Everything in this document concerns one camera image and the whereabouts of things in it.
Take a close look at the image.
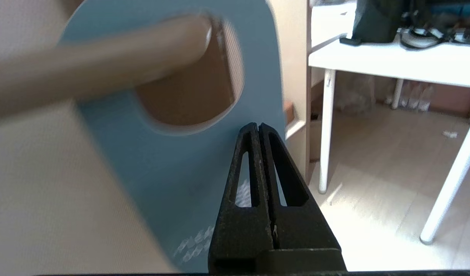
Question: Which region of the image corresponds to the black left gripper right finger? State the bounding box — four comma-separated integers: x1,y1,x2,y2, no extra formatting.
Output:
259,122,347,274

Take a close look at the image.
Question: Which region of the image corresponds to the grey-blue do-not-disturb door sign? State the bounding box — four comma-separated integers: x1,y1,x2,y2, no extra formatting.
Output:
59,0,288,273

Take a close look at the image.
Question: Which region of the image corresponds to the black cable bundle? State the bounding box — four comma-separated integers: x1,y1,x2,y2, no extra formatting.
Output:
399,0,470,50

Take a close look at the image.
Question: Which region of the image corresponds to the bronze door handle lever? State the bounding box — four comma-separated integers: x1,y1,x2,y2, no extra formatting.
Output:
0,15,213,122

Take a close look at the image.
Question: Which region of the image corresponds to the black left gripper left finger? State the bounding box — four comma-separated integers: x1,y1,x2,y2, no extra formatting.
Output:
207,122,274,274

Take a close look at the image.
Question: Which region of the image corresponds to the white table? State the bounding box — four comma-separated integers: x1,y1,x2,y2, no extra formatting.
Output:
308,36,470,246

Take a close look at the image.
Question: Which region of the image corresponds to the black bag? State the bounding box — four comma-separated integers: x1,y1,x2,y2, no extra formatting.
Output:
351,0,410,44

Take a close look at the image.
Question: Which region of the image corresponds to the cream wardrobe shelf unit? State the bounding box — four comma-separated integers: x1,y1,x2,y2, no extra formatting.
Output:
283,0,324,184

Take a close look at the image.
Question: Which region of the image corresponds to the clear plastic bag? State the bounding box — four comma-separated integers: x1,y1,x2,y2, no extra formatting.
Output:
335,73,376,115

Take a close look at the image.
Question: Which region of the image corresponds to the beige wooden door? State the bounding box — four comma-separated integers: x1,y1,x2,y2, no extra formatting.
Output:
0,0,310,274

